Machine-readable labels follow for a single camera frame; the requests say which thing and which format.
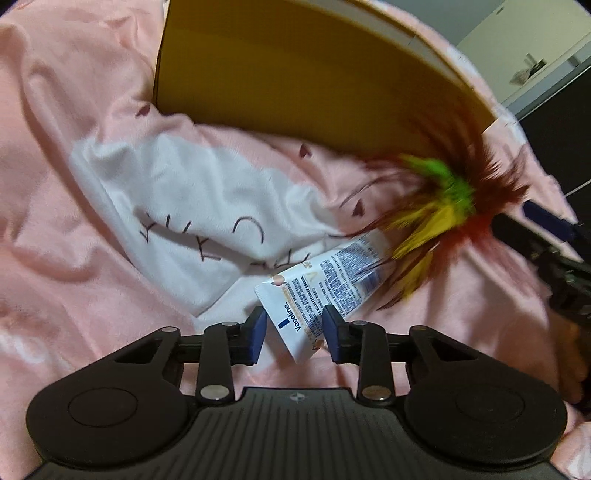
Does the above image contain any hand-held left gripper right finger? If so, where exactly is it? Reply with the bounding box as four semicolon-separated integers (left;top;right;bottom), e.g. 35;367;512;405
322;305;478;401

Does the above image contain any white lotion tube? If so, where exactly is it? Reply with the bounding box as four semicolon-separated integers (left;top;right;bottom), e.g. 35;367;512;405
255;228;393;363

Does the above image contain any pink printed blanket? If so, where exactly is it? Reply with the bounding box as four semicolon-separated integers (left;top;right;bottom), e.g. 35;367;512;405
0;0;591;480

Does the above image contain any cream door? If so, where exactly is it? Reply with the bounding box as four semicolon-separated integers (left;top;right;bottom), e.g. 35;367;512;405
455;0;591;109

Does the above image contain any person's right hand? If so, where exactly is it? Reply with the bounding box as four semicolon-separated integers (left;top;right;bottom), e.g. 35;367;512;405
556;318;587;402

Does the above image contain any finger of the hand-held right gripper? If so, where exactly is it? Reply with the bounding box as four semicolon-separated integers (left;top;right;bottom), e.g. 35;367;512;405
492;213;591;278
524;200;591;259

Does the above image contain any black wardrobe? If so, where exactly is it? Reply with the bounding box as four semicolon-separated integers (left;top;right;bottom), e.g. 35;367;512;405
512;62;591;222

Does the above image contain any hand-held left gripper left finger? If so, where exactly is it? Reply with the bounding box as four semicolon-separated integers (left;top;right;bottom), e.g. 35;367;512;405
113;307;269;401

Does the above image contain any colourful feather toy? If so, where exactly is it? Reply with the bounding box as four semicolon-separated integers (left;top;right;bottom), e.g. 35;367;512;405
330;115;532;310

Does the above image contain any orange cardboard box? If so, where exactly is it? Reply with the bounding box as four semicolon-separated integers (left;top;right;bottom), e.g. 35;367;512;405
152;0;497;153

